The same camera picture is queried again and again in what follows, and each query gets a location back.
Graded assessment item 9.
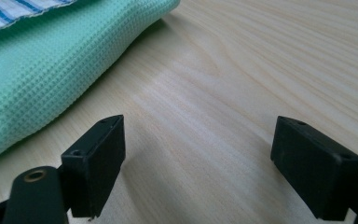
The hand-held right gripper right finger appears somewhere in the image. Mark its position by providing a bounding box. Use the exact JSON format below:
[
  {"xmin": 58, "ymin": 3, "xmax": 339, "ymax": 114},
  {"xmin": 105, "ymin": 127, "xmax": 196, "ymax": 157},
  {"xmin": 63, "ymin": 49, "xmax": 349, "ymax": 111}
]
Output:
[{"xmin": 269, "ymin": 115, "xmax": 358, "ymax": 222}]

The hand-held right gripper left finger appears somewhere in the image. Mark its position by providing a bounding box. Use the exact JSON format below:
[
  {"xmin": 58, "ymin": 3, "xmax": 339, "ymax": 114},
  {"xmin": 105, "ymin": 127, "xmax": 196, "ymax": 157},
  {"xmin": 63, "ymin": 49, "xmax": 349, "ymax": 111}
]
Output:
[{"xmin": 60, "ymin": 114, "xmax": 127, "ymax": 218}]

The mint green garment striped trim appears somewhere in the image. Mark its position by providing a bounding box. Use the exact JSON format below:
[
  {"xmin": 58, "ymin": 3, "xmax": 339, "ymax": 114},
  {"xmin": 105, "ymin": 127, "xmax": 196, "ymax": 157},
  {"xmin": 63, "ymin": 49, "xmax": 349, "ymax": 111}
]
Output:
[{"xmin": 0, "ymin": 0, "xmax": 182, "ymax": 166}]

